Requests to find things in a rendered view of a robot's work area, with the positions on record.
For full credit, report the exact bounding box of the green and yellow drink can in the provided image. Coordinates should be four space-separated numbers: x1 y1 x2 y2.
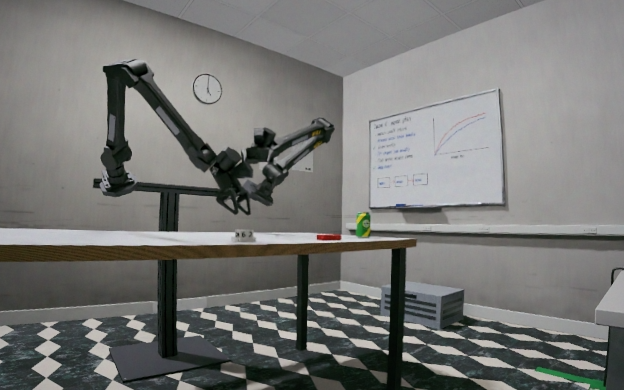
356 212 371 239

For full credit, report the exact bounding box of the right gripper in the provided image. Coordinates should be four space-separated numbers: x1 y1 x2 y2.
216 175 251 216

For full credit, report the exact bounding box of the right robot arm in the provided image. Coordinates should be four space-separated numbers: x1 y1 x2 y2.
101 59 253 191

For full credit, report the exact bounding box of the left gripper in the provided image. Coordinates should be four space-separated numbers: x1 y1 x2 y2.
241 147 274 165

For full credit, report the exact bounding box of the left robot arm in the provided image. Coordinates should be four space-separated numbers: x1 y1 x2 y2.
251 117 335 202

